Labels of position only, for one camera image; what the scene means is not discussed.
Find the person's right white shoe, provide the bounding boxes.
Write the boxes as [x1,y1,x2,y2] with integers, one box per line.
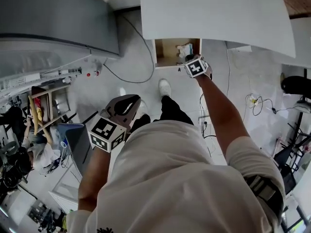
[158,78,172,97]

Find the person's right forearm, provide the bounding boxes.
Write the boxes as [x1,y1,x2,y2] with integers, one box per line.
[195,76,252,166]

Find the dark floor cable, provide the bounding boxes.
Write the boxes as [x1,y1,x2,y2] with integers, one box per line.
[103,16,155,83]

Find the person's left forearm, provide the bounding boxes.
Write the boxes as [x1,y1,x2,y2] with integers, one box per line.
[77,146,114,212]

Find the grey shoulder strap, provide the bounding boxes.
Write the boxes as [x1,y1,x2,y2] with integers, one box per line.
[244,175,285,216]

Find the long white cable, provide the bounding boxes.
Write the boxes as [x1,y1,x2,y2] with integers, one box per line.
[225,46,231,93]

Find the white desk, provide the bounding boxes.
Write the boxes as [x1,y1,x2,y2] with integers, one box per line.
[139,0,297,59]

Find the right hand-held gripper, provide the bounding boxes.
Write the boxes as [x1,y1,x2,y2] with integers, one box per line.
[184,54,209,79]

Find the person's white shirt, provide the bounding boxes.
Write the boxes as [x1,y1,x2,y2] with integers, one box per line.
[65,119,286,233]

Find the white wooden drawer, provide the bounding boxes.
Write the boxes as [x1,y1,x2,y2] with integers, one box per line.
[154,38,203,72]

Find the person's black trousers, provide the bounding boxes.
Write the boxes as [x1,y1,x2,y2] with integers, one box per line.
[130,95,195,133]

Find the black metal stand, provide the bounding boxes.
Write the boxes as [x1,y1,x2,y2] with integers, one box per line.
[274,93,311,194]

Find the white metal shelf rack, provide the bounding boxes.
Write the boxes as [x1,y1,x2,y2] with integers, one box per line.
[0,50,82,99]

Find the low white cabinet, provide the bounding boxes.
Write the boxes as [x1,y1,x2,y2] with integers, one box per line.
[48,164,83,211]

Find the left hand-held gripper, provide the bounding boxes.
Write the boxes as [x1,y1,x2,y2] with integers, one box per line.
[89,94,141,153]

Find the dark grey board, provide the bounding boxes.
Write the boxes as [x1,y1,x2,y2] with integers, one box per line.
[58,122,94,179]

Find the small white blue packet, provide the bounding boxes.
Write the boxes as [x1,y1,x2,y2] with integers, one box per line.
[176,43,195,58]

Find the black cable with adapter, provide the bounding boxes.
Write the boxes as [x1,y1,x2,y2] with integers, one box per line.
[252,96,299,116]

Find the grey metal cabinet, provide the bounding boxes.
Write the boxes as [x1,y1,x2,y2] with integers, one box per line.
[0,0,121,58]

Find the person's right hand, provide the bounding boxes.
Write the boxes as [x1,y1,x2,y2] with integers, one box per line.
[205,62,214,80]

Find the person's white shoe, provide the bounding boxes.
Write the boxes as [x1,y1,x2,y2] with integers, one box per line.
[138,100,149,116]
[158,78,172,97]

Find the person's left white shoe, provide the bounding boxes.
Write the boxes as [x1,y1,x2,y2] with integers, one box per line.
[138,100,149,116]

